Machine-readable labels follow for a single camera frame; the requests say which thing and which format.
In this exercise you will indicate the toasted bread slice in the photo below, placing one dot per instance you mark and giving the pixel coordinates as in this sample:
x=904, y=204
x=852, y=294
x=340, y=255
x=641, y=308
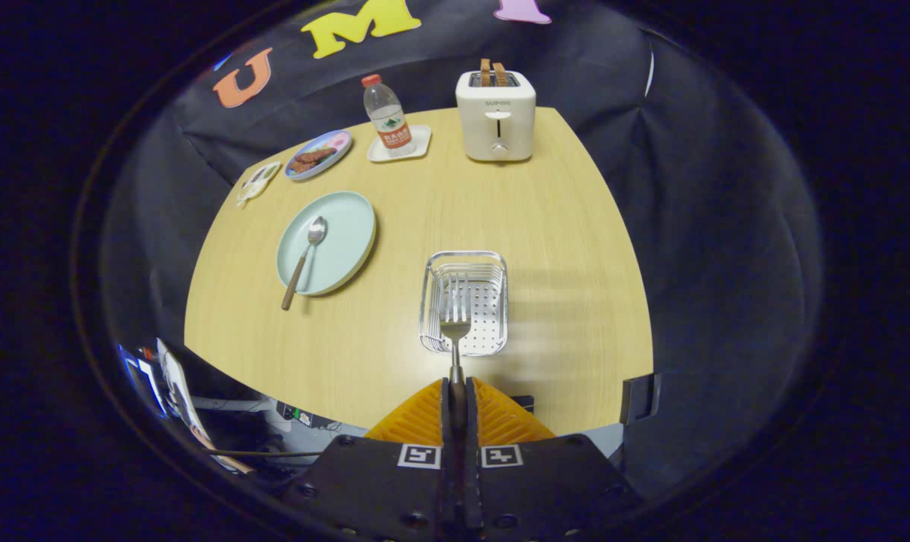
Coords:
x=500, y=75
x=485, y=73

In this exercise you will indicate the light green round plate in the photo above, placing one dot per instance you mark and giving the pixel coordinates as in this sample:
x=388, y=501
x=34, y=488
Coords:
x=345, y=233

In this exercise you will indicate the blue plate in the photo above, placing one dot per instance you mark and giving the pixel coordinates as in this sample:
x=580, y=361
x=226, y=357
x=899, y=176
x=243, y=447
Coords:
x=327, y=167

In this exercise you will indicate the black plastic panel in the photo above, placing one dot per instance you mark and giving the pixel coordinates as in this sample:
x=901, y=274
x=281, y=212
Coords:
x=639, y=397

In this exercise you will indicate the brown meat strip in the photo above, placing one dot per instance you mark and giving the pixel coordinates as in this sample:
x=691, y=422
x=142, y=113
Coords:
x=321, y=154
x=302, y=164

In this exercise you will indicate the white square coaster tray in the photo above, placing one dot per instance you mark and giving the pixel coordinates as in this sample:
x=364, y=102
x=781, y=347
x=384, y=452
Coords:
x=421, y=143

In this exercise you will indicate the white board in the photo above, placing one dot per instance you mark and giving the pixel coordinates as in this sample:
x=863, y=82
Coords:
x=176, y=384

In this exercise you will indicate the pink ham slice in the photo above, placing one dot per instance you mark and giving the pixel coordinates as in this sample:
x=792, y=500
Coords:
x=338, y=141

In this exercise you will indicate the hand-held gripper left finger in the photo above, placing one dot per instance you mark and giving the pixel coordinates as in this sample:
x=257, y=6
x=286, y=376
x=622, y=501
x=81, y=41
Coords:
x=379, y=482

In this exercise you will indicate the black power strip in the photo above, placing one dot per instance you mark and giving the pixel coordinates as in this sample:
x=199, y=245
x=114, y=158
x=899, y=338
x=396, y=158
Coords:
x=295, y=414

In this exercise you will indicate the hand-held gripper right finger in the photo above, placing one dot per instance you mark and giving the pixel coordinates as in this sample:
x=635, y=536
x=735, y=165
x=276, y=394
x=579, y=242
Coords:
x=545, y=482

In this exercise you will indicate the clear water bottle red cap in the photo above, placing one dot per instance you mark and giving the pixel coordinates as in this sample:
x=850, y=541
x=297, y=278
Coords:
x=391, y=124

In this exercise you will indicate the white toaster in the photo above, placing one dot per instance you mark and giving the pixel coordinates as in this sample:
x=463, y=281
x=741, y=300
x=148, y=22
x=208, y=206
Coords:
x=496, y=102

